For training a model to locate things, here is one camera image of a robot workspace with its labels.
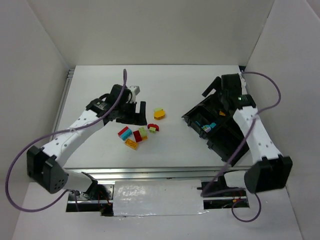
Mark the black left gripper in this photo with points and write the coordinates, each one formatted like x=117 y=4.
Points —
x=130 y=110

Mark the teal oval lego brick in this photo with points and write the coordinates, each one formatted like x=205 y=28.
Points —
x=208 y=127

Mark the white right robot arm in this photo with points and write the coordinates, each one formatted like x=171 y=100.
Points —
x=270 y=169

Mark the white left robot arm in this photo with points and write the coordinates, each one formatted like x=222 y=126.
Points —
x=45 y=165

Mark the light green curved 2x2 brick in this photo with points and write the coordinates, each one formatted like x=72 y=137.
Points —
x=143 y=133

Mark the red arch lego brick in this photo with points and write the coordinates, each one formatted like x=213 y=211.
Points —
x=153 y=125

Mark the small light green brick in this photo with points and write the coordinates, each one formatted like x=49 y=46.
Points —
x=152 y=130

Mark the red curved open brick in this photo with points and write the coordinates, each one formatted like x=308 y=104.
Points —
x=137 y=136

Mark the red rectangular lego brick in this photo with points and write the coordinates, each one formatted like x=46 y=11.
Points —
x=124 y=130

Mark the teal brick beside red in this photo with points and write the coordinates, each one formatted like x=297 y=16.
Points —
x=126 y=134

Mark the orange flat 2x4 brick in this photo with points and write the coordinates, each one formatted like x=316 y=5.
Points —
x=131 y=144

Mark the black four-compartment tray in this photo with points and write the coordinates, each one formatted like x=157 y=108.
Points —
x=225 y=137

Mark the white printed lego tile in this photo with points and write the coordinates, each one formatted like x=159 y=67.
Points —
x=206 y=129

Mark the silver foil covered plate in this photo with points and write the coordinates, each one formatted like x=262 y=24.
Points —
x=157 y=198

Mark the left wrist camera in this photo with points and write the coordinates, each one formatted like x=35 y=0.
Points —
x=134 y=91

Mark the aluminium table edge rail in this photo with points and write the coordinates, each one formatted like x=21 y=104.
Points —
x=148 y=174

